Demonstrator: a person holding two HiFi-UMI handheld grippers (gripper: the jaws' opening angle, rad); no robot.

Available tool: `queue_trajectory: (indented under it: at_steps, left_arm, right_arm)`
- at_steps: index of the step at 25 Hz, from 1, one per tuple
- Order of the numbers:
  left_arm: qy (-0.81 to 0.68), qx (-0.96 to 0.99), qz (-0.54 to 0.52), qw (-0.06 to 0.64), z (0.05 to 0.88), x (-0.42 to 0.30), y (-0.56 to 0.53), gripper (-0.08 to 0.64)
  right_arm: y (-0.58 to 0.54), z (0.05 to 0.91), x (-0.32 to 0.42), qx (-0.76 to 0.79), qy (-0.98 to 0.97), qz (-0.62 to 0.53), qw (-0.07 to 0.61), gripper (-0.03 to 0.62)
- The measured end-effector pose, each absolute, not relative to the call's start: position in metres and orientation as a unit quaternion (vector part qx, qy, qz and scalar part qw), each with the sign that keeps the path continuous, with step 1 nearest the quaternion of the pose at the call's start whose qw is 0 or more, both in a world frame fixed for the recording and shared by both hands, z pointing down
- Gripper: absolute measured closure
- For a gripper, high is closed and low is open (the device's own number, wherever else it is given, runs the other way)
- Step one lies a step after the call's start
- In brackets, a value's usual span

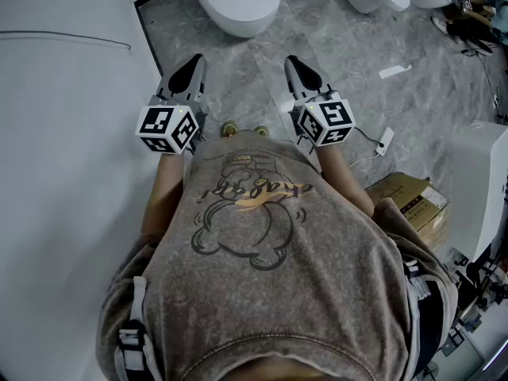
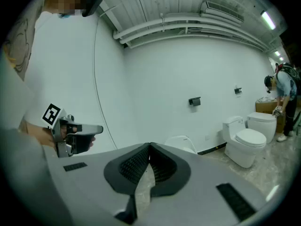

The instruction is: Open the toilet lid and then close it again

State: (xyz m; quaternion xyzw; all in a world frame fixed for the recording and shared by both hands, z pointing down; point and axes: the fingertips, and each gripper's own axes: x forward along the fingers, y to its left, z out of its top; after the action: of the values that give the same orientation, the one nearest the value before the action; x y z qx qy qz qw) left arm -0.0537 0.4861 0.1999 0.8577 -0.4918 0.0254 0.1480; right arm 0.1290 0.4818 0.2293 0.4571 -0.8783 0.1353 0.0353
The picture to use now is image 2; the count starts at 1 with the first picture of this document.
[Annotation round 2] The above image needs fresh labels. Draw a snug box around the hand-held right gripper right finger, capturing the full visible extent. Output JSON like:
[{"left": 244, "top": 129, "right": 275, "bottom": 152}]
[{"left": 150, "top": 142, "right": 191, "bottom": 198}]

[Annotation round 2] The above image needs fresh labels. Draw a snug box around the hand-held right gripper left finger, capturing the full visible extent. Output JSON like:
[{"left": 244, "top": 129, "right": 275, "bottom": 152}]
[{"left": 104, "top": 142, "right": 151, "bottom": 195}]

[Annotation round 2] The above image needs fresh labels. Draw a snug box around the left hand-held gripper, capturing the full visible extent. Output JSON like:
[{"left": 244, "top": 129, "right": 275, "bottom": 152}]
[{"left": 42, "top": 103, "right": 104, "bottom": 159}]

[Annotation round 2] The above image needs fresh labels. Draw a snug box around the person's left forearm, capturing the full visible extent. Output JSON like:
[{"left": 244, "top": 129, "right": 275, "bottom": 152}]
[{"left": 22, "top": 120, "right": 57, "bottom": 148}]

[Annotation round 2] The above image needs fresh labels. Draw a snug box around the white toilet with tank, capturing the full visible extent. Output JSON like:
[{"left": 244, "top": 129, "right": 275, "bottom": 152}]
[{"left": 222, "top": 115, "right": 267, "bottom": 169}]

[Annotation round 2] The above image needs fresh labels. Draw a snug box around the white rounded tankless toilet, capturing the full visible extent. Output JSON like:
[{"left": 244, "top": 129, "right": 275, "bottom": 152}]
[{"left": 246, "top": 112, "right": 277, "bottom": 144}]

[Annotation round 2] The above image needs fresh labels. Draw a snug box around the black baseboard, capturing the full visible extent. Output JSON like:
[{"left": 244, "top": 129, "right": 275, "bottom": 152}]
[{"left": 197, "top": 144, "right": 227, "bottom": 155}]

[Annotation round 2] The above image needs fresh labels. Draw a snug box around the white ceiling pipe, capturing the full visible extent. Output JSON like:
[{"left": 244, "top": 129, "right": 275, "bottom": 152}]
[
  {"left": 113, "top": 16, "right": 244, "bottom": 39},
  {"left": 127, "top": 33, "right": 269, "bottom": 53},
  {"left": 119, "top": 24, "right": 268, "bottom": 50}
]

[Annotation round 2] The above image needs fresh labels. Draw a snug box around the brown cardboard box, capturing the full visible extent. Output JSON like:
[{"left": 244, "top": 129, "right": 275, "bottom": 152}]
[{"left": 255, "top": 97, "right": 286, "bottom": 134}]

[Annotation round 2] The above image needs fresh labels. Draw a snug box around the grey-brown printed shirt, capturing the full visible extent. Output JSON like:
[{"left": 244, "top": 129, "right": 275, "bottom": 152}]
[{"left": 0, "top": 0, "right": 48, "bottom": 131}]

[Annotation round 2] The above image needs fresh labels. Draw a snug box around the white ceiling air conditioner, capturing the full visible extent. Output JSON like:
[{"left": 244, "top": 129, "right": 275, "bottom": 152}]
[{"left": 200, "top": 0, "right": 245, "bottom": 25}]

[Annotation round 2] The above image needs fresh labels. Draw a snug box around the thin grey wall cable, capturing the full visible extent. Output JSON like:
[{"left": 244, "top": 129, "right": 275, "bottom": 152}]
[{"left": 93, "top": 20, "right": 119, "bottom": 150}]

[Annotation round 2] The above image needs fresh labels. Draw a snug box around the black head-worn camera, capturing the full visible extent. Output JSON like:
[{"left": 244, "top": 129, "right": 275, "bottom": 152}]
[{"left": 81, "top": 0, "right": 103, "bottom": 18}]

